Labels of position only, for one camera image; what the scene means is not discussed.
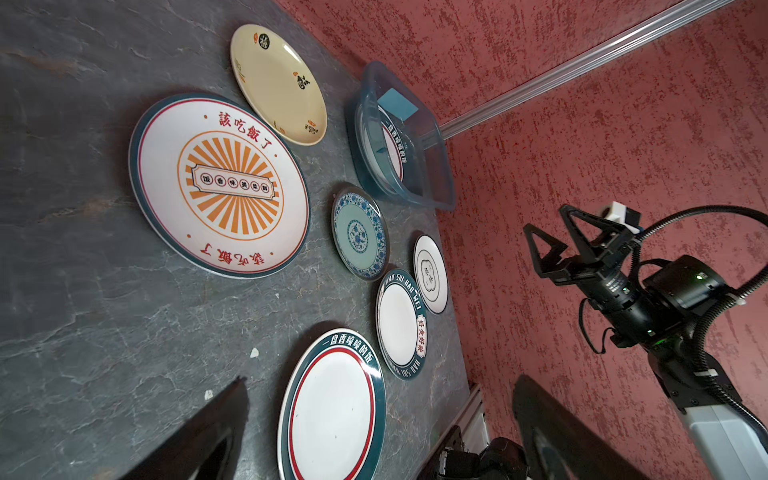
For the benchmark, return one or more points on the teal patterned small plate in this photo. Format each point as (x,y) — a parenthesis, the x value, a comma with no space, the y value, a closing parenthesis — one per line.
(360,233)

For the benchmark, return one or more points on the green rim lettered plate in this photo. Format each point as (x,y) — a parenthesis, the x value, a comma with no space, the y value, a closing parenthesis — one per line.
(401,324)

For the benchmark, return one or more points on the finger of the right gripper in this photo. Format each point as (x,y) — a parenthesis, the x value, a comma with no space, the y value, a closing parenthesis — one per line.
(597,239)
(550,265)

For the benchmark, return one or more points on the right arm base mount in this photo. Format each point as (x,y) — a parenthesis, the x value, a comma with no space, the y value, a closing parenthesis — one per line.
(501,459)

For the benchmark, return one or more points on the blue plastic bin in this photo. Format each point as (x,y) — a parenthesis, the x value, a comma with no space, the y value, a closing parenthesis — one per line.
(428,179)

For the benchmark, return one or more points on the orange sunburst plate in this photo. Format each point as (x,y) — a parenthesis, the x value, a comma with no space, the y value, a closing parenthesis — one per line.
(218,186)

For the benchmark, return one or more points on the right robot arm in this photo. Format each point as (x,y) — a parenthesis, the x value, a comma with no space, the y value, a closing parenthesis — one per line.
(729,437)

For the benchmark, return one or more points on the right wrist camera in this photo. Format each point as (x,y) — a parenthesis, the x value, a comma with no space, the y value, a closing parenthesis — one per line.
(621,214)

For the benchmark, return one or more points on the right aluminium corner post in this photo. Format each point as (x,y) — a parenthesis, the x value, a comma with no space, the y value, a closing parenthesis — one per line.
(647,31)

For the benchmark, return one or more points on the white plate black outline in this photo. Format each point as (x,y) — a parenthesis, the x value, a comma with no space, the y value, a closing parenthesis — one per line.
(430,274)

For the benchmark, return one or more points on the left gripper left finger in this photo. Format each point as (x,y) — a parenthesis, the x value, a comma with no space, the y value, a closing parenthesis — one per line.
(207,446)

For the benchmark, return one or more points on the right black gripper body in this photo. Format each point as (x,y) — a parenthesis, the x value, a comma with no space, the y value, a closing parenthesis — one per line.
(635,315)

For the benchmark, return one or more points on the small yellow plate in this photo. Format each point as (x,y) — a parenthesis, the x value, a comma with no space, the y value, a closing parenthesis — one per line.
(278,84)

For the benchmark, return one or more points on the green red rim plate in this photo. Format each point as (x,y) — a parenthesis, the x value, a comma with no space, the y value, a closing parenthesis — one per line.
(333,415)

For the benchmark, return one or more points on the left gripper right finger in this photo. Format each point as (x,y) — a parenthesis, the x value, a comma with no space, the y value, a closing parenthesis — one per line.
(557,444)

